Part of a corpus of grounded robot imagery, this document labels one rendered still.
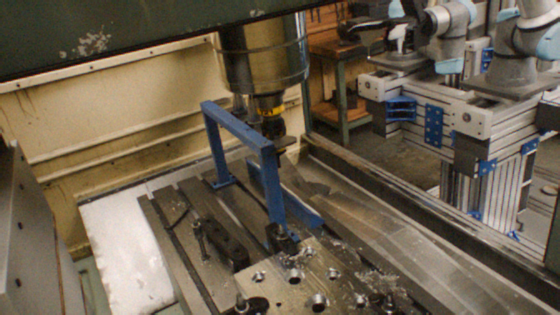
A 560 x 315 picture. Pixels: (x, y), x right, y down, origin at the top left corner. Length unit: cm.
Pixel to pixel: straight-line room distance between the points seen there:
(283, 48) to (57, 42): 31
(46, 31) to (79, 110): 120
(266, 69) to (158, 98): 113
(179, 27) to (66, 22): 12
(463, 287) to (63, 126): 146
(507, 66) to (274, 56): 100
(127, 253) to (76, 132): 50
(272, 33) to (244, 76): 8
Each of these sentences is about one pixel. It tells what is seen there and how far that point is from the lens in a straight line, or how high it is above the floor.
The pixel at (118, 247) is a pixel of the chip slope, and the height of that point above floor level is 75.
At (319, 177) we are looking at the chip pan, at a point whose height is 66.
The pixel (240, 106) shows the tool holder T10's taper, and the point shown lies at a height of 124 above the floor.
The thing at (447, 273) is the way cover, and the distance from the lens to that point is 140.
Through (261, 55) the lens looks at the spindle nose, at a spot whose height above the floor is 153.
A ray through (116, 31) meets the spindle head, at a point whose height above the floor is 161.
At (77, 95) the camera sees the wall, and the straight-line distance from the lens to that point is 170.
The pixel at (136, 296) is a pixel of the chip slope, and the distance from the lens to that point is 159.
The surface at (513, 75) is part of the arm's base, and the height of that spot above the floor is 120.
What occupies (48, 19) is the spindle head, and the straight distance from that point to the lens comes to 52.
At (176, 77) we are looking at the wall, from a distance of 175.
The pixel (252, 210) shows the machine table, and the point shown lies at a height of 90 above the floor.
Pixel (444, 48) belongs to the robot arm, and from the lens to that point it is 126.
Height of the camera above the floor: 168
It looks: 28 degrees down
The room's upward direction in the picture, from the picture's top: 9 degrees counter-clockwise
